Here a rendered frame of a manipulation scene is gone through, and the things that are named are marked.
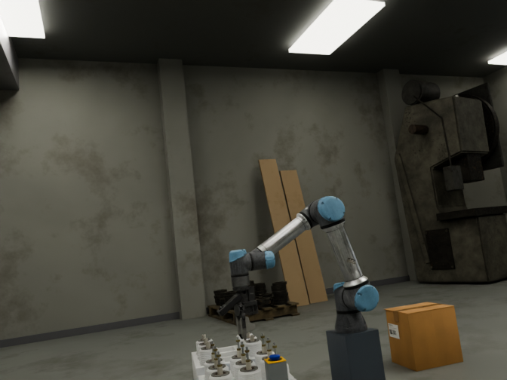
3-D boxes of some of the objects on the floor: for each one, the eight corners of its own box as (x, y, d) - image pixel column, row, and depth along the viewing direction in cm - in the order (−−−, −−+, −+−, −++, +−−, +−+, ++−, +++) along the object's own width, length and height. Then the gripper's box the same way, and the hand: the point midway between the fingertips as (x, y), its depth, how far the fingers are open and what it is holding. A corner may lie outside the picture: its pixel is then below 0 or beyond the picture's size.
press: (398, 285, 620) (369, 93, 656) (468, 274, 664) (437, 95, 701) (481, 290, 488) (438, 50, 524) (560, 275, 532) (517, 55, 569)
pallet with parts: (264, 306, 557) (260, 276, 562) (301, 314, 460) (296, 277, 465) (207, 316, 531) (204, 283, 536) (235, 326, 434) (230, 287, 439)
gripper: (256, 285, 182) (262, 338, 179) (247, 284, 192) (253, 335, 189) (237, 288, 179) (243, 342, 176) (228, 287, 189) (234, 338, 186)
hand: (241, 336), depth 182 cm, fingers open, 3 cm apart
